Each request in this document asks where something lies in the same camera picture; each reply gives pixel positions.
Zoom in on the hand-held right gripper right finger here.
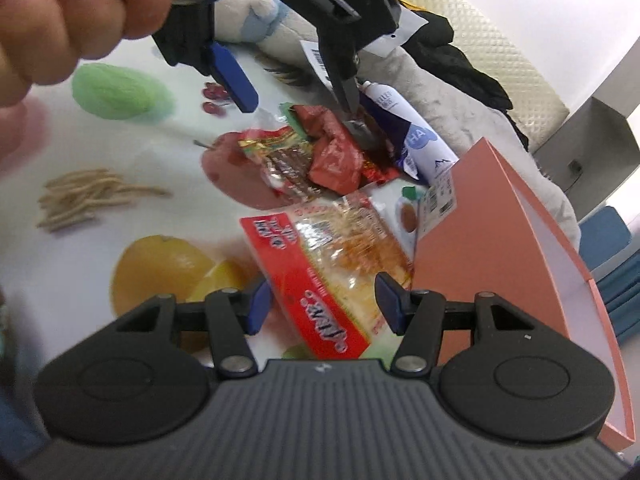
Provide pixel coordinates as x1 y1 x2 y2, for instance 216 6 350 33
375 272 543 377

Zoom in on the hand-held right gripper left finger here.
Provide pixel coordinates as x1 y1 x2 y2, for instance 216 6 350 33
107 280 272 378

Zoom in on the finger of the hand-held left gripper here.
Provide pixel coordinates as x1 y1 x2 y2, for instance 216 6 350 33
210 44 260 113
305 30 373 148

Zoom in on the white barcode snack packet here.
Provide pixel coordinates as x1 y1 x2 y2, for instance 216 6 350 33
300 9 431 93

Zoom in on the large clear snack packet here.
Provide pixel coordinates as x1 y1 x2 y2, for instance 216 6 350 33
240 170 458 361

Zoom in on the dark brown snack packet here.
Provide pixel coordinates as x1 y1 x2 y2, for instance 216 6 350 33
350 115 401 183

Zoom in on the red foil snack packet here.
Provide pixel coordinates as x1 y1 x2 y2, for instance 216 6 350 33
292 104 366 196

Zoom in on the pink cardboard box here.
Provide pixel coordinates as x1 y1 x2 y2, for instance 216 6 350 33
410 137 637 448

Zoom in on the person's left hand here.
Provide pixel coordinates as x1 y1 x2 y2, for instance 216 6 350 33
0 0 173 171

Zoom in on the dark blue snack packet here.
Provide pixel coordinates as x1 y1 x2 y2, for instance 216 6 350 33
357 92 426 181

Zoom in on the red yellow striped snack packet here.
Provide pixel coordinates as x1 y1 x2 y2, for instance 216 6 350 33
237 127 321 201

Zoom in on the white spray bottle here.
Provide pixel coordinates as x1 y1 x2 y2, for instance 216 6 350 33
361 80 460 183

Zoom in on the grey duvet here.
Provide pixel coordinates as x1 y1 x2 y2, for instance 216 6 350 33
360 40 578 241

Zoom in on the black clothing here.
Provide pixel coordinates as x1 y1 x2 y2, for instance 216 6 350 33
395 10 531 151

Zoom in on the printed bed sheet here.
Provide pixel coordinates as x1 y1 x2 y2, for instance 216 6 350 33
0 35 426 361

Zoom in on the cream quilted headboard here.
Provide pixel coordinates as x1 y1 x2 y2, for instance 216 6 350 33
380 0 571 156

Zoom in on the blue chair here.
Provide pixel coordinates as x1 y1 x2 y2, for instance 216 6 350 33
597 250 640 346
577 205 633 271

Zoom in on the grey wardrobe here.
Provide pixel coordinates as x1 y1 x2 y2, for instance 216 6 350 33
530 97 640 221

